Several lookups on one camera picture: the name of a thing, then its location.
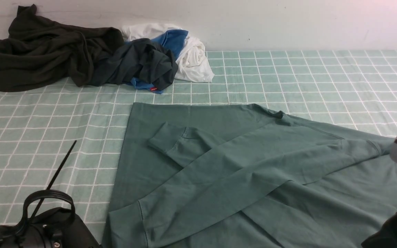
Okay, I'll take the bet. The green long-sleeved shirt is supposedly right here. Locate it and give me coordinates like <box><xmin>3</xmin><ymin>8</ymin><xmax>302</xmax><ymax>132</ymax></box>
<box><xmin>101</xmin><ymin>103</ymin><xmax>397</xmax><ymax>248</ymax></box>

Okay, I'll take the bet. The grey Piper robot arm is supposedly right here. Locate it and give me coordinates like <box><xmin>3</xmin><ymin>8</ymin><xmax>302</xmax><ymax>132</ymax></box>
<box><xmin>0</xmin><ymin>189</ymin><xmax>397</xmax><ymax>248</ymax></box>

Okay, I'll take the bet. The white crumpled garment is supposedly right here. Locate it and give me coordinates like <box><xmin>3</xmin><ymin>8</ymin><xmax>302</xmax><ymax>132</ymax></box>
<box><xmin>122</xmin><ymin>23</ymin><xmax>214</xmax><ymax>83</ymax></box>

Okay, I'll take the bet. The blue crumpled garment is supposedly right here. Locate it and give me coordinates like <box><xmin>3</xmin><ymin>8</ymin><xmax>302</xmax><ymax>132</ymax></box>
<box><xmin>126</xmin><ymin>29</ymin><xmax>189</xmax><ymax>94</ymax></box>

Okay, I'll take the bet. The dark navy crumpled garment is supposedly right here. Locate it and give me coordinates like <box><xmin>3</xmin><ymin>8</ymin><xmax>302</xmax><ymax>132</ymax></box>
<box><xmin>88</xmin><ymin>38</ymin><xmax>178</xmax><ymax>92</ymax></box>

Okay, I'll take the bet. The green checkered tablecloth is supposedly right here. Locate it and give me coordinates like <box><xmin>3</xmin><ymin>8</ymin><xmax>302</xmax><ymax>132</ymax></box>
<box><xmin>0</xmin><ymin>50</ymin><xmax>397</xmax><ymax>242</ymax></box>

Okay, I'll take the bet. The dark olive crumpled garment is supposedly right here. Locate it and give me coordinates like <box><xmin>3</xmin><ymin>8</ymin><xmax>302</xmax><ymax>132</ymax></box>
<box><xmin>0</xmin><ymin>4</ymin><xmax>124</xmax><ymax>92</ymax></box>

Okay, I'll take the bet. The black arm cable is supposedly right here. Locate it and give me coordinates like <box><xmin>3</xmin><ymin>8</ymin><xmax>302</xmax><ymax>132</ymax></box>
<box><xmin>14</xmin><ymin>140</ymin><xmax>78</xmax><ymax>235</ymax></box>

